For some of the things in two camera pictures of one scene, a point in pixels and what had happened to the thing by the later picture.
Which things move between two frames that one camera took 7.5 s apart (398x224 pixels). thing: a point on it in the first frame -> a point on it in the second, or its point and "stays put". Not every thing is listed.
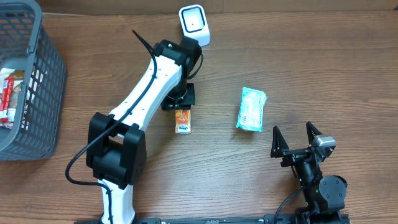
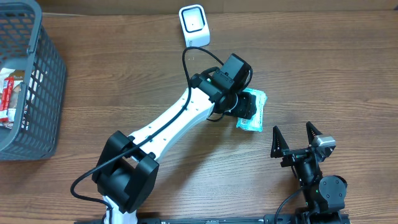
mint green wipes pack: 251,109 stays put
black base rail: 310,218 stays put
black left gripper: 175,104 -> 247,107
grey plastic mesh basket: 26,45 stays put
